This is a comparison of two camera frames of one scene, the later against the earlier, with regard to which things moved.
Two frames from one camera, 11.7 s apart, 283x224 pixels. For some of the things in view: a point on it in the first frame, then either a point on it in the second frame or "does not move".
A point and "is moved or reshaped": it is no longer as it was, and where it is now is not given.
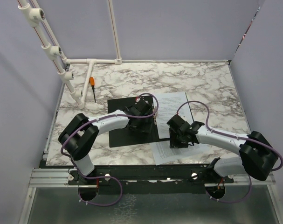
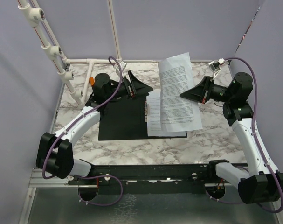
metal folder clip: [154, 109] is moved or reshaped
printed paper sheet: [168, 103] is moved or reshaped
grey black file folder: [123, 135] is moved or reshaped
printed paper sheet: [162, 153] to [176, 77]
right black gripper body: [176, 139] to [209, 85]
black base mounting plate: [152, 179] does not move
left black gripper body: [141, 126] to [130, 93]
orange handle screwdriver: [92, 83] does not move
